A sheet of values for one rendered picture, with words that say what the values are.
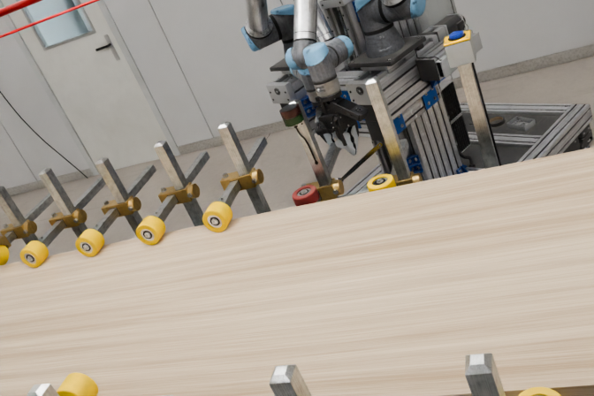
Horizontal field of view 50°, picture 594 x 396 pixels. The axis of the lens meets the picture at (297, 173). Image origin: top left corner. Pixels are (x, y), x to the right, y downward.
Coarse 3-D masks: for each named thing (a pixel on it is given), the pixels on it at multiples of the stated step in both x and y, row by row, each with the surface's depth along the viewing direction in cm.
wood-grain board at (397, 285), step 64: (384, 192) 181; (448, 192) 168; (512, 192) 157; (576, 192) 148; (64, 256) 224; (128, 256) 205; (192, 256) 189; (256, 256) 176; (320, 256) 164; (384, 256) 154; (448, 256) 145; (512, 256) 137; (576, 256) 129; (0, 320) 200; (64, 320) 185; (128, 320) 172; (192, 320) 160; (256, 320) 150; (320, 320) 142; (384, 320) 134; (448, 320) 127; (512, 320) 121; (576, 320) 115; (0, 384) 168; (128, 384) 147; (192, 384) 139; (256, 384) 131; (320, 384) 125; (384, 384) 119; (448, 384) 113; (512, 384) 108; (576, 384) 104
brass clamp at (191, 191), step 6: (192, 186) 219; (168, 192) 221; (174, 192) 220; (180, 192) 219; (186, 192) 218; (192, 192) 218; (198, 192) 221; (162, 198) 222; (180, 198) 220; (186, 198) 220; (192, 198) 220
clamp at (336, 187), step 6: (336, 180) 205; (318, 186) 206; (324, 186) 204; (330, 186) 203; (336, 186) 203; (342, 186) 206; (318, 192) 205; (324, 192) 205; (330, 192) 204; (336, 192) 203; (342, 192) 205; (324, 198) 206; (330, 198) 206
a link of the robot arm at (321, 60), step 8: (312, 48) 188; (320, 48) 188; (328, 48) 193; (304, 56) 191; (312, 56) 188; (320, 56) 188; (328, 56) 190; (336, 56) 193; (312, 64) 190; (320, 64) 189; (328, 64) 190; (336, 64) 194; (312, 72) 191; (320, 72) 190; (328, 72) 190; (312, 80) 194; (320, 80) 191; (328, 80) 191
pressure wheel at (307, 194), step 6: (306, 186) 201; (312, 186) 199; (294, 192) 200; (300, 192) 199; (306, 192) 197; (312, 192) 196; (294, 198) 196; (300, 198) 195; (306, 198) 195; (312, 198) 195; (318, 198) 197; (300, 204) 196
